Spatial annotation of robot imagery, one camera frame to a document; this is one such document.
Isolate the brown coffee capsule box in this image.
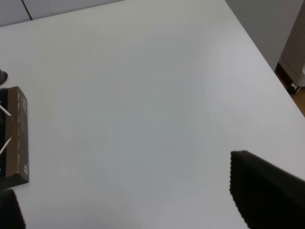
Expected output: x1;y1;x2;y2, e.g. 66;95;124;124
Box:
0;86;30;190

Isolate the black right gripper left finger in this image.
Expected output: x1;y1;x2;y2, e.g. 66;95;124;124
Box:
0;189;26;229

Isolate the brown coffee capsule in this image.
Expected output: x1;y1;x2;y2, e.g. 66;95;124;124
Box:
0;70;8;85

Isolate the white perforated cart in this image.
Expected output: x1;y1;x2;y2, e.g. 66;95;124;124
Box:
279;2;305;87

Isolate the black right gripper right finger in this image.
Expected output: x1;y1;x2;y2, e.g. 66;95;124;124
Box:
230;151;305;229

